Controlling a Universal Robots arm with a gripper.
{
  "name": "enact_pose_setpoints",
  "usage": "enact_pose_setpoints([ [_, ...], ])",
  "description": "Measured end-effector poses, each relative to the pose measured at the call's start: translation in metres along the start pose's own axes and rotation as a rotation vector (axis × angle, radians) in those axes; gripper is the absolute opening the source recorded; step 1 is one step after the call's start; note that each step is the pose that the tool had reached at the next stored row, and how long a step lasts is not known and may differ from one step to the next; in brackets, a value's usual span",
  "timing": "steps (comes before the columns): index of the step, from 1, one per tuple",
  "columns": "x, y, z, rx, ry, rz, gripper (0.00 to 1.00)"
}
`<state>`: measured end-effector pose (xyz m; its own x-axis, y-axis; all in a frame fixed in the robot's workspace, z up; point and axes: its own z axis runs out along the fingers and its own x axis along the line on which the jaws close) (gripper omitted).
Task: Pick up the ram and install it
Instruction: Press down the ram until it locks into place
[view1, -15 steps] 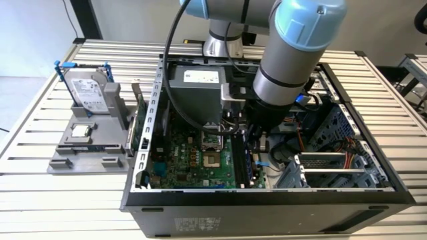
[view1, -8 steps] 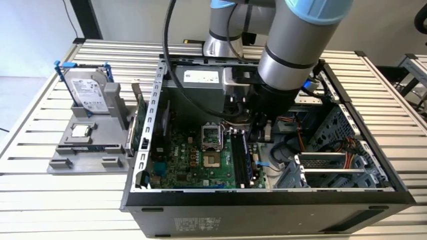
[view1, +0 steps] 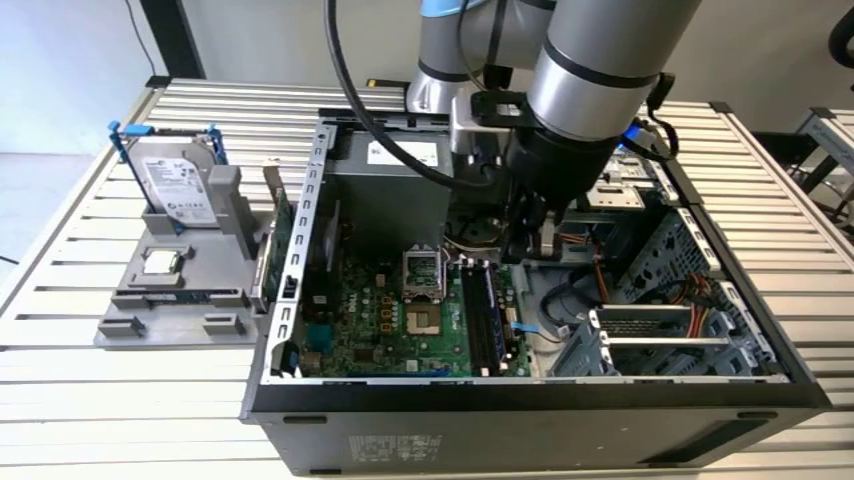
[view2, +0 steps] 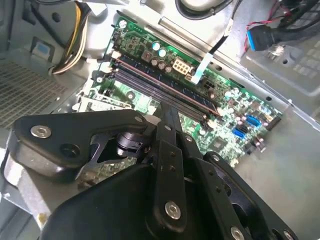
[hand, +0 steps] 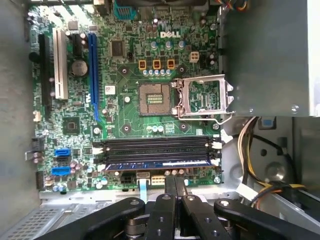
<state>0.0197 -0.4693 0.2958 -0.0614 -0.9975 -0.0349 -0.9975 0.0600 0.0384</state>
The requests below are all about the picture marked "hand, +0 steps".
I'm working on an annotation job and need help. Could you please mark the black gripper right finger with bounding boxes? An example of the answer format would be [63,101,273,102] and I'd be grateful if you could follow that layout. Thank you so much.
[175,175,320,240]

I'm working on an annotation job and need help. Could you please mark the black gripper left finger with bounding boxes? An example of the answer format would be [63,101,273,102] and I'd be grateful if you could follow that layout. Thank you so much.
[34,175,177,240]

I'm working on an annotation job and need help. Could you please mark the RAM stick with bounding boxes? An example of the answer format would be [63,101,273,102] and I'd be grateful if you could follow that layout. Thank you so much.
[104,159,218,172]

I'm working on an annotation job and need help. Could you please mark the black RAM slot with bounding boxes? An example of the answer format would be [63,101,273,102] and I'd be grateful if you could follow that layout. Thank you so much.
[93,150,222,161]
[92,138,222,146]
[92,144,222,153]
[96,157,223,173]

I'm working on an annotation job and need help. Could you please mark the metal socket cover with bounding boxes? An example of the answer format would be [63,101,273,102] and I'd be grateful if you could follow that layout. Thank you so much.
[173,74,236,118]

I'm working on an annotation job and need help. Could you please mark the green Dell motherboard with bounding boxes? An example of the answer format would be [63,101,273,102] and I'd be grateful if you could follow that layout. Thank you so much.
[26,0,223,193]

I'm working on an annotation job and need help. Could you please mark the CPU socket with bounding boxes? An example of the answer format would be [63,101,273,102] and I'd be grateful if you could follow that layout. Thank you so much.
[138,82,172,117]

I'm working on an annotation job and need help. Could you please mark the perforated metal disk bay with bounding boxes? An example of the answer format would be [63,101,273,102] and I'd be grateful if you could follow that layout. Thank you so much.
[0,199,83,240]

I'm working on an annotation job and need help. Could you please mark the grey power supply unit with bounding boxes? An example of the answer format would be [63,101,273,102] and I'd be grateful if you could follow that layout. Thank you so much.
[219,0,320,117]

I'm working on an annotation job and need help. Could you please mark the blue expansion slot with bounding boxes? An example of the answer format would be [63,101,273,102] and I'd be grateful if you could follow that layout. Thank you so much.
[87,32,106,124]

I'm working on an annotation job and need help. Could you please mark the silver coin battery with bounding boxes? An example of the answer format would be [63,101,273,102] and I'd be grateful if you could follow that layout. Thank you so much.
[70,59,89,77]

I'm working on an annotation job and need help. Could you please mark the black PC case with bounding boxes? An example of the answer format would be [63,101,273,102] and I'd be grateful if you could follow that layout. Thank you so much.
[0,0,320,240]

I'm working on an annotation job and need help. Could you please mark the white expansion slot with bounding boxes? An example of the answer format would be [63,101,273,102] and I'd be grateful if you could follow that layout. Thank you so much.
[51,26,69,101]

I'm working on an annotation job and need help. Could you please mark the long black expansion slot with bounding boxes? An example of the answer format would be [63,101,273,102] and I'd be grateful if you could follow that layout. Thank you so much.
[37,33,54,115]

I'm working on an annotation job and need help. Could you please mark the short black expansion slot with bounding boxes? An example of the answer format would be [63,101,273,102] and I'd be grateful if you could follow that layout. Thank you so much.
[72,33,84,58]

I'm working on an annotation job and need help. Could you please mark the light blue flat cable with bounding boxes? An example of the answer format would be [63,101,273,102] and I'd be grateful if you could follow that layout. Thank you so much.
[136,177,150,202]

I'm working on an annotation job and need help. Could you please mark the white yellow wire bundle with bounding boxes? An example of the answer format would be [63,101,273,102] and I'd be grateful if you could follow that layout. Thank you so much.
[236,116,307,210]

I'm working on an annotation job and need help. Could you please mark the thin coloured fan wires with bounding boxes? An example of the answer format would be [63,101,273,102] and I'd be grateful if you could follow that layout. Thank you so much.
[219,0,249,13]

